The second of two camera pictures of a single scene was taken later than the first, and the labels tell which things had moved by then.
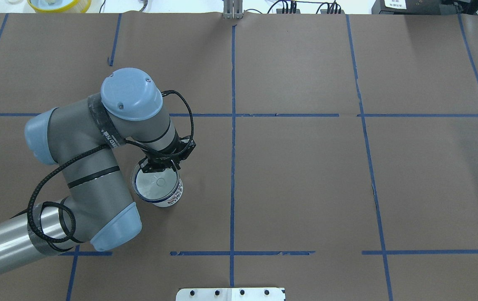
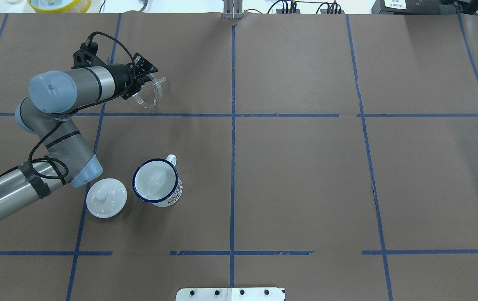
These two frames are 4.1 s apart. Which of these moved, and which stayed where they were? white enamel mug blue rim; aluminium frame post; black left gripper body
Moved: black left gripper body
Stayed: aluminium frame post; white enamel mug blue rim
